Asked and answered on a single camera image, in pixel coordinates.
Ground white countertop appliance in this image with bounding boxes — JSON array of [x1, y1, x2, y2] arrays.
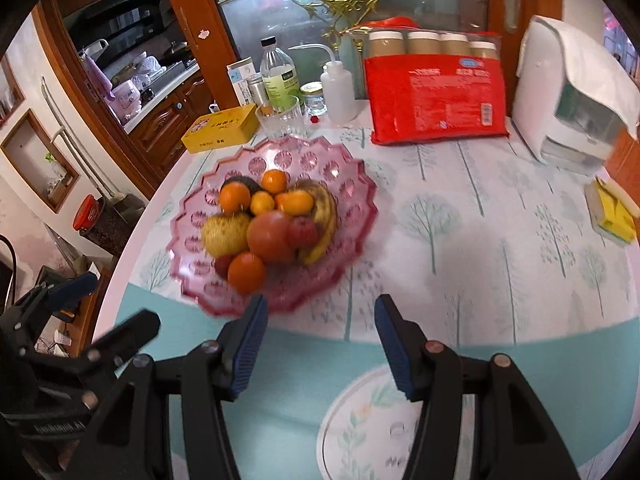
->
[[510, 15, 626, 176]]

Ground metal door handle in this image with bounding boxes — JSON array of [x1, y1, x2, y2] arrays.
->
[[502, 0, 521, 35]]

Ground small glass jar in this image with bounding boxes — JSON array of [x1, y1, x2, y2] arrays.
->
[[300, 81, 327, 116]]

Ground dark avocado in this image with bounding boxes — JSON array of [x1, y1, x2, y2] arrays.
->
[[222, 176, 263, 196]]

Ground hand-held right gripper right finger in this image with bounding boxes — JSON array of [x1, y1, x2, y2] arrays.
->
[[374, 294, 581, 480]]

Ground white squeeze bottle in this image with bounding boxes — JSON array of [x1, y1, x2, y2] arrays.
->
[[289, 42, 357, 123]]

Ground clear drinking glass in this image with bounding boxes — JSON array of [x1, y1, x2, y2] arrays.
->
[[255, 96, 307, 140]]

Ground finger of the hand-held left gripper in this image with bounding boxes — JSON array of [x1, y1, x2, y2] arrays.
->
[[11, 272, 99, 327], [30, 309, 162, 377]]

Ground small oval yellowish mandarin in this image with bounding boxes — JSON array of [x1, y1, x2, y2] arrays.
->
[[249, 191, 276, 217]]

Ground red lid jar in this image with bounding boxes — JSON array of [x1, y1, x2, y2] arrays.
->
[[73, 194, 133, 256]]

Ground tree printed tablecloth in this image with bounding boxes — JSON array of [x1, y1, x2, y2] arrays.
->
[[92, 97, 640, 480]]

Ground black cable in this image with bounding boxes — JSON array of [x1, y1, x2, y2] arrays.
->
[[0, 234, 18, 311]]

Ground metal can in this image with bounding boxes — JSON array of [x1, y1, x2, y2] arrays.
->
[[246, 73, 271, 108]]

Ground red pack of paper cups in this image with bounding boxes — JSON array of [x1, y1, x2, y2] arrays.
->
[[361, 17, 510, 147]]

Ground yellow tin box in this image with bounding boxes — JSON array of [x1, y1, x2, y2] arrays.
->
[[180, 105, 258, 155]]

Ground red apple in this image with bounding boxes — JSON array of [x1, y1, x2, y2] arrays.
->
[[246, 210, 297, 265]]

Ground white cloth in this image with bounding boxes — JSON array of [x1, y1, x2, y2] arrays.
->
[[542, 16, 640, 141]]

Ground teal striped table runner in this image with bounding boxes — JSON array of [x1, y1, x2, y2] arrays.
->
[[107, 282, 640, 480]]

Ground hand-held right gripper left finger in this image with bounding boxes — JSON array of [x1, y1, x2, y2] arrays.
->
[[75, 294, 269, 480]]

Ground floral white pot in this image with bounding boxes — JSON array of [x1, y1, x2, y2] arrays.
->
[[110, 82, 142, 121]]

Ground wooden kitchen cabinet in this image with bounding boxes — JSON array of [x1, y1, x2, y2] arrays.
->
[[122, 67, 221, 196]]

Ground white blue carton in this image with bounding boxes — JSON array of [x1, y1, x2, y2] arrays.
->
[[226, 57, 258, 108]]

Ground glass bottle with green label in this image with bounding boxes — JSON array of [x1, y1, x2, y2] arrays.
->
[[259, 36, 302, 111]]

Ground spotted ripe banana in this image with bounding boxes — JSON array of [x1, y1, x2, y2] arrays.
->
[[290, 180, 338, 266]]

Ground large mandarin orange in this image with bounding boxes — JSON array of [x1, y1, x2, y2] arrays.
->
[[227, 252, 267, 296]]

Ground yellow sponge pack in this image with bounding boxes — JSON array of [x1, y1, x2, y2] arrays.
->
[[584, 176, 638, 247]]

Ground yellow spotted pear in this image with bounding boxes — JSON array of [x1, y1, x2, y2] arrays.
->
[[201, 212, 252, 257]]

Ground pink glass fruit bowl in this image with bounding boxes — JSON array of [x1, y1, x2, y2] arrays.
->
[[170, 135, 378, 317]]

